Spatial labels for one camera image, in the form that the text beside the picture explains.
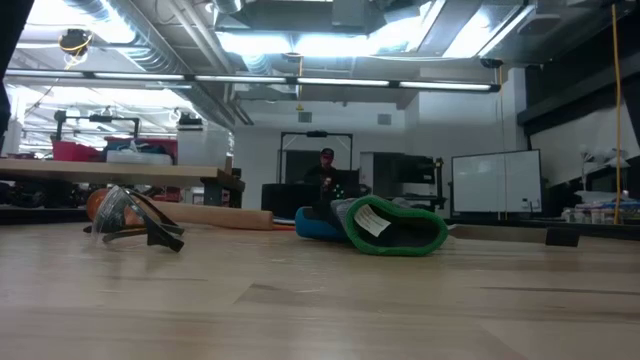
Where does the person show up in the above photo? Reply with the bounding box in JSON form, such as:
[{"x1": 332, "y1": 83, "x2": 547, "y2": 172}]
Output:
[{"x1": 303, "y1": 147, "x2": 346, "y2": 201}]

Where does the black box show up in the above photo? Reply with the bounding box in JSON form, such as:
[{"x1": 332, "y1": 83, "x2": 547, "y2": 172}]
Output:
[{"x1": 260, "y1": 182, "x2": 321, "y2": 220}]

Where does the grey equipment cabinet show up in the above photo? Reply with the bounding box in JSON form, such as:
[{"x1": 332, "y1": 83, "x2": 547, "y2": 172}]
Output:
[{"x1": 359, "y1": 151, "x2": 447, "y2": 210}]

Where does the clear plastic bin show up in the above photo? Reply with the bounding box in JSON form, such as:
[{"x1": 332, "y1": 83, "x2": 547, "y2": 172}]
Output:
[{"x1": 177, "y1": 124, "x2": 232, "y2": 169}]

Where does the long led light bar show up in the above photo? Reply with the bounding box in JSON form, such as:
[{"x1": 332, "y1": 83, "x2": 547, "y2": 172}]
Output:
[{"x1": 4, "y1": 69, "x2": 501, "y2": 94}]

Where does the blue bag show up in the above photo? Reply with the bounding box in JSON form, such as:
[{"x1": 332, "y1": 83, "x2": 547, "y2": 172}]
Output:
[{"x1": 107, "y1": 141, "x2": 169, "y2": 154}]

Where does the white whiteboard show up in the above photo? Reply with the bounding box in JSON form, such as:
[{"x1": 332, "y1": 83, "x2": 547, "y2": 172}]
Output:
[{"x1": 451, "y1": 148, "x2": 544, "y2": 217}]

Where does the white plastic tray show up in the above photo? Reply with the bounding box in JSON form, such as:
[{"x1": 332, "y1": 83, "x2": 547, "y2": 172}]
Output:
[{"x1": 104, "y1": 149, "x2": 174, "y2": 166}]

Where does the grey metal workbench wooden top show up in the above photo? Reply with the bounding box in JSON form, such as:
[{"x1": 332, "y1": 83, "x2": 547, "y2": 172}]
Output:
[{"x1": 0, "y1": 158, "x2": 246, "y2": 209}]

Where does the red plastic bin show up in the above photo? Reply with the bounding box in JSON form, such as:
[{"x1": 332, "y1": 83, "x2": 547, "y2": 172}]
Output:
[{"x1": 51, "y1": 139, "x2": 101, "y2": 162}]

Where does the black gantry frame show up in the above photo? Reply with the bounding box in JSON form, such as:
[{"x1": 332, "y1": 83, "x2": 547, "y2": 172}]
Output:
[
  {"x1": 53, "y1": 109, "x2": 142, "y2": 142},
  {"x1": 278, "y1": 130, "x2": 354, "y2": 184}
]

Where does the blue handled screwdriver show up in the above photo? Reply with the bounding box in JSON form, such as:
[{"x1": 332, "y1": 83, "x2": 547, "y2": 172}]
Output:
[{"x1": 294, "y1": 205, "x2": 351, "y2": 244}]

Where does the clear safety glasses black frame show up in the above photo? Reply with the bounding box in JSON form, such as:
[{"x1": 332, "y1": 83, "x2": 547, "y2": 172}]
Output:
[{"x1": 82, "y1": 184, "x2": 186, "y2": 254}]

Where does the silver ventilation duct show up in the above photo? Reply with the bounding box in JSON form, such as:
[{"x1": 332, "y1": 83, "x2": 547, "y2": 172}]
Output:
[{"x1": 119, "y1": 0, "x2": 254, "y2": 130}]

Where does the yellow ceiling cord reel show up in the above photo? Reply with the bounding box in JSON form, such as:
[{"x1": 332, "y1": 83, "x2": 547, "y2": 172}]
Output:
[{"x1": 58, "y1": 28, "x2": 94, "y2": 69}]

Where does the yellow hanging cable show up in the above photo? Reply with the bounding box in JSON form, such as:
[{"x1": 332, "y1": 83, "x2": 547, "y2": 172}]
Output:
[{"x1": 610, "y1": 3, "x2": 624, "y2": 225}]

